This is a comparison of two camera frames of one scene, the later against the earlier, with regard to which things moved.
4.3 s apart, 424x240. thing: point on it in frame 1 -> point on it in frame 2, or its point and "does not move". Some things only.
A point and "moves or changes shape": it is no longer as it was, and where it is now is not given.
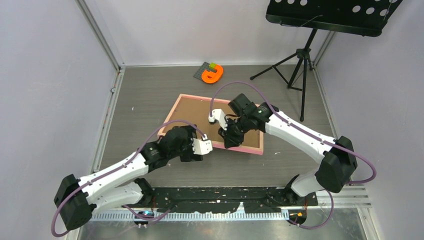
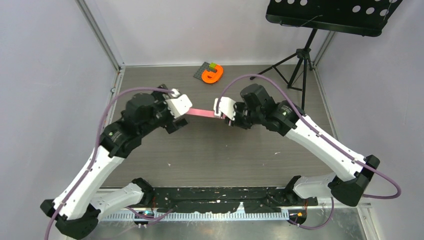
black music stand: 364,17 does not move
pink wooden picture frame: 209,115 moves or changes shape
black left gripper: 190,155 -> 170,124
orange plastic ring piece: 211,77 does not move
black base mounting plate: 206,199 does not move
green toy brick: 212,65 does not move
